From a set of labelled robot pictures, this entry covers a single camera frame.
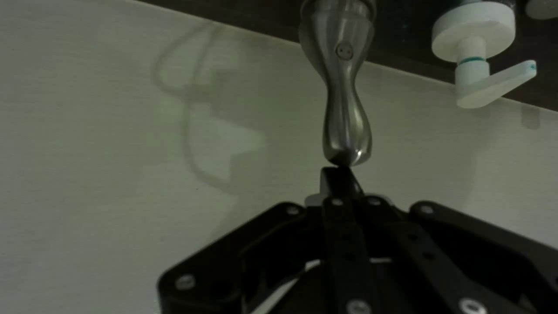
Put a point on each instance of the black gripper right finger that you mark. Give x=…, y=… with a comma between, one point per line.
x=464, y=262

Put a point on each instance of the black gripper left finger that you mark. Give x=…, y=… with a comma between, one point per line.
x=273, y=250

